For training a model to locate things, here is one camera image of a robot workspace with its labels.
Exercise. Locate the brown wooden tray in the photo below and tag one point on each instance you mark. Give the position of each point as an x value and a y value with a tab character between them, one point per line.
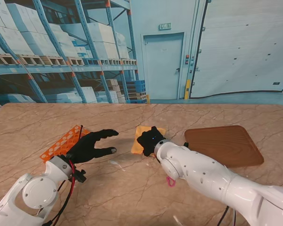
226	146

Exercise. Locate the printed warehouse backdrop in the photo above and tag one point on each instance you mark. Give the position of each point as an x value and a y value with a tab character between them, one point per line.
155	47

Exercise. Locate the yellow cloth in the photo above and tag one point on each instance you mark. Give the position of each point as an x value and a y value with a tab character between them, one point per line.
138	136

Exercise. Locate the pink rubber band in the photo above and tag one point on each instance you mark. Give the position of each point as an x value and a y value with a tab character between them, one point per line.
171	184

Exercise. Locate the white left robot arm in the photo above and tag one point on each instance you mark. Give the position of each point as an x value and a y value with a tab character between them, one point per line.
37	190

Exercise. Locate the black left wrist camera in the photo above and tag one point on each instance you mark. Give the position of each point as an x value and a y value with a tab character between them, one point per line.
80	176

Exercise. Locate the orange test tube rack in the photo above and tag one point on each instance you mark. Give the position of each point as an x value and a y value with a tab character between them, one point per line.
63	143

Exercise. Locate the white tape scrap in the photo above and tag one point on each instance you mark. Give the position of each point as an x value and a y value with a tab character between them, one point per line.
116	164

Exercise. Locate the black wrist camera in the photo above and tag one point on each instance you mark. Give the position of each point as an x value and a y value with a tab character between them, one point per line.
80	176
186	144

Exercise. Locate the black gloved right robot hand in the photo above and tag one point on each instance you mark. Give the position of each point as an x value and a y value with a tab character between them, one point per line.
151	140

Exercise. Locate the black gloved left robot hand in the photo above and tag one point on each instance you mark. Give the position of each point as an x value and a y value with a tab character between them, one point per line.
85	148

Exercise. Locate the blue glass rod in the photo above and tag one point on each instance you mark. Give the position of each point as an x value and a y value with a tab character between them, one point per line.
81	131

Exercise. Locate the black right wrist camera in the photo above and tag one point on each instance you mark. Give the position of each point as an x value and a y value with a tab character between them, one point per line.
186	144

